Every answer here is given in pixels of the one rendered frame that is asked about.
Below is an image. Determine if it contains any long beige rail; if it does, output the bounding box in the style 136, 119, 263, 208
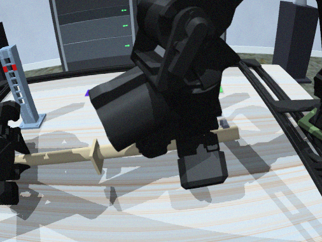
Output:
14, 119, 239, 175

